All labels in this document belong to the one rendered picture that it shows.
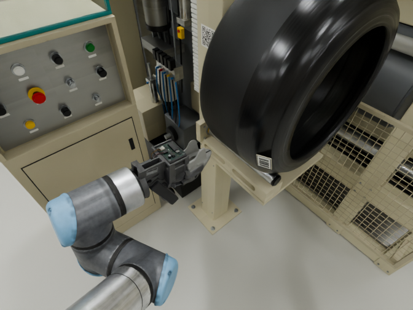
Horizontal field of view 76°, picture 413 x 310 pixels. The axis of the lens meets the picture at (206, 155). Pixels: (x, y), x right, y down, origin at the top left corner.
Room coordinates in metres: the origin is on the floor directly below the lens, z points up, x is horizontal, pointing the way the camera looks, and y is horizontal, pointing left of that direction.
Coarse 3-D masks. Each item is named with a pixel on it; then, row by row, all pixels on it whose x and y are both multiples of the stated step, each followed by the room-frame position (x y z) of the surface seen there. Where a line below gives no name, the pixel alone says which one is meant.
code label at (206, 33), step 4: (204, 28) 0.91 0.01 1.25; (208, 28) 0.90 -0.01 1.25; (204, 32) 0.91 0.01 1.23; (208, 32) 0.90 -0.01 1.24; (212, 32) 0.88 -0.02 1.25; (204, 36) 0.91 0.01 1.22; (208, 36) 0.90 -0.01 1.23; (212, 36) 0.88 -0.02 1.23; (204, 40) 0.92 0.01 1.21; (208, 40) 0.90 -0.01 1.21; (204, 44) 0.92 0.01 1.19; (208, 44) 0.90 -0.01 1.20
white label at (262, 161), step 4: (256, 156) 0.45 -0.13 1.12; (260, 156) 0.45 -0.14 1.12; (264, 156) 0.44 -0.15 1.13; (260, 160) 0.45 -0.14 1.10; (264, 160) 0.44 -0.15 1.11; (268, 160) 0.44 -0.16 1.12; (260, 164) 0.46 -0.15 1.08; (264, 164) 0.45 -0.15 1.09; (268, 164) 0.44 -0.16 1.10; (268, 168) 0.45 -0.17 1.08
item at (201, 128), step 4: (200, 120) 0.79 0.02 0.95; (204, 120) 0.79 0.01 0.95; (196, 124) 0.78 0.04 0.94; (200, 124) 0.76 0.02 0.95; (204, 124) 0.77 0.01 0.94; (196, 128) 0.78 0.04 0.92; (200, 128) 0.76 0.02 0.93; (204, 128) 0.77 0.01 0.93; (208, 128) 0.78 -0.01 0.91; (196, 132) 0.78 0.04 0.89; (200, 132) 0.76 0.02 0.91; (204, 132) 0.77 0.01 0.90; (200, 136) 0.76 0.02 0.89; (204, 136) 0.77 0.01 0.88; (200, 140) 0.76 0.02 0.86
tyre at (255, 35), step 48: (240, 0) 0.68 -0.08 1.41; (288, 0) 0.61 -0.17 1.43; (336, 0) 0.57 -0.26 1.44; (384, 0) 0.62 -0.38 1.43; (240, 48) 0.57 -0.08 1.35; (288, 48) 0.51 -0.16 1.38; (336, 48) 0.52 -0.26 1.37; (384, 48) 0.71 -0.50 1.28; (240, 96) 0.51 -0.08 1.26; (288, 96) 0.46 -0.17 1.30; (336, 96) 0.82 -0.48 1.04; (240, 144) 0.48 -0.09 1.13; (288, 144) 0.47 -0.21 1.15
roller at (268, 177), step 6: (210, 132) 0.77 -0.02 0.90; (216, 138) 0.74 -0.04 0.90; (222, 144) 0.71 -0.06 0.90; (246, 162) 0.61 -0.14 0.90; (252, 168) 0.59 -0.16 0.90; (258, 174) 0.57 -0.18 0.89; (264, 174) 0.55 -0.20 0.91; (270, 174) 0.54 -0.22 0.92; (276, 174) 0.54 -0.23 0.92; (270, 180) 0.53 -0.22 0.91; (276, 180) 0.52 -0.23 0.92
